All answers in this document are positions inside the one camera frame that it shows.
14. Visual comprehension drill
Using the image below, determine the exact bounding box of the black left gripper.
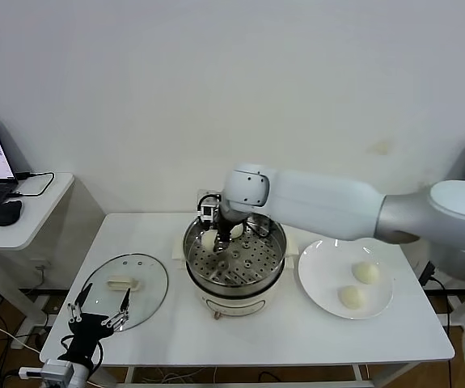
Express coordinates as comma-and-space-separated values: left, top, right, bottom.
57, 282, 133, 363

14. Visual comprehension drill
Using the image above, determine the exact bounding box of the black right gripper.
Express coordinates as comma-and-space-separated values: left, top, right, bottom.
213, 209, 247, 255

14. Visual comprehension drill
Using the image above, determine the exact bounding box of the glass lid with cream handle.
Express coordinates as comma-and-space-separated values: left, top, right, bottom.
79, 253, 170, 333

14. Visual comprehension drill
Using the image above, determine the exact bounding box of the perforated steel steamer basket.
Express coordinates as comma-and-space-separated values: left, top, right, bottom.
182, 205, 288, 295

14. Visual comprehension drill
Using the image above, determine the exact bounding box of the white electric cooker base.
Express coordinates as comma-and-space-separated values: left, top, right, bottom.
171, 234, 299, 323

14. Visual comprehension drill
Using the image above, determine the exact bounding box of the white work table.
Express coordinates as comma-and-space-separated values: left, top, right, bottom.
39, 211, 456, 388

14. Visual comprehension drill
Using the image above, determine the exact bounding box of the white side desk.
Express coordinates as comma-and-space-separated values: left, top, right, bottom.
0, 172, 75, 340

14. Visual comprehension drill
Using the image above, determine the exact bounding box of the round white plate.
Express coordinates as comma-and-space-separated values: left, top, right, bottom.
297, 237, 394, 321

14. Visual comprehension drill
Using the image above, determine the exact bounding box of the black computer mouse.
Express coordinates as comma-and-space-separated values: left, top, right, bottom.
0, 200, 23, 227

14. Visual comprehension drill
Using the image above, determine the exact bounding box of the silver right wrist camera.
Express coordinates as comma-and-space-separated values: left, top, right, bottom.
197, 192, 222, 222

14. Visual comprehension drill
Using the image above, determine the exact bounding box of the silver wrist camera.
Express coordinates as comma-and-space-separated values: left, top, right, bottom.
19, 359, 74, 388
197, 192, 222, 222

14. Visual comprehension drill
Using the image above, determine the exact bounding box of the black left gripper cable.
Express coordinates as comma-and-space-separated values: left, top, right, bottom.
61, 335, 104, 371

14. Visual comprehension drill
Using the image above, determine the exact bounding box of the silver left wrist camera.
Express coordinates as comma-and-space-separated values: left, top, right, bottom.
19, 359, 74, 388

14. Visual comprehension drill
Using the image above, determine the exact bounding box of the black laptop power cable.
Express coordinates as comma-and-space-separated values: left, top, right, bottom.
7, 171, 57, 199

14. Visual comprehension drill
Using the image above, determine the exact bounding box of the black charger with cable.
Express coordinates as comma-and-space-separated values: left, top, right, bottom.
417, 258, 459, 324

